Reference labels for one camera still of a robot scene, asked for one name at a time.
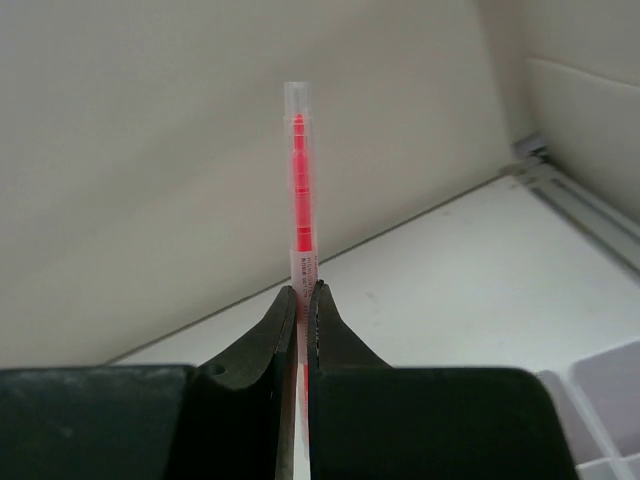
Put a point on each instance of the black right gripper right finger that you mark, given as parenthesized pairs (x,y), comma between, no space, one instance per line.
(353,416)

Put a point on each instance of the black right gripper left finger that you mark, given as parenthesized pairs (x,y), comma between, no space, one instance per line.
(238,417)

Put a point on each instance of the red slim highlighter pen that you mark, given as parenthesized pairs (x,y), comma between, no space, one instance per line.
(303,243)

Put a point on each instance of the clear compartment organizer box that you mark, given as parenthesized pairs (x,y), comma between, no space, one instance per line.
(597,401)

